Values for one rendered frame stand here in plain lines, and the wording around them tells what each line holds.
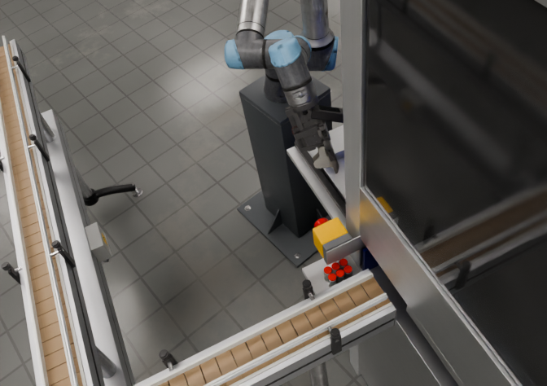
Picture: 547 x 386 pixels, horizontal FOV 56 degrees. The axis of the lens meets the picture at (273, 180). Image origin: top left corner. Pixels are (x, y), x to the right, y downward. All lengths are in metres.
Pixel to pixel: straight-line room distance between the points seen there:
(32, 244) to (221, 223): 1.19
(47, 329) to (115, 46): 2.75
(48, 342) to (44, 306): 0.10
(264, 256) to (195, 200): 0.51
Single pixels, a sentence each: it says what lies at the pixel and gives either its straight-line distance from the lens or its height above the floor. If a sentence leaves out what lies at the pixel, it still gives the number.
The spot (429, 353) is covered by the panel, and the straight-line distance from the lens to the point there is 1.29.
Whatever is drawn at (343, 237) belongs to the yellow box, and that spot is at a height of 1.03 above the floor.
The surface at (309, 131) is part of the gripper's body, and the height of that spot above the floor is 1.16.
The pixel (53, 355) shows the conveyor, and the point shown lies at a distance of 1.41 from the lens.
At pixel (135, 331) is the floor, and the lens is 2.43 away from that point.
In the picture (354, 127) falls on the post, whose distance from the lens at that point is 0.99.
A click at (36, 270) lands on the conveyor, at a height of 0.93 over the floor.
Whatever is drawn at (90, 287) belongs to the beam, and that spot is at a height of 0.55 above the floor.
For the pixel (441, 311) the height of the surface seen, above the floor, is 1.16.
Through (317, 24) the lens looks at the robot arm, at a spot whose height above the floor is 1.11.
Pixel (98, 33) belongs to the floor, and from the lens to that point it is 4.11.
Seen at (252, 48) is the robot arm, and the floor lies 1.29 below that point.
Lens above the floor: 2.08
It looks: 51 degrees down
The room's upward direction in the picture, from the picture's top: 11 degrees counter-clockwise
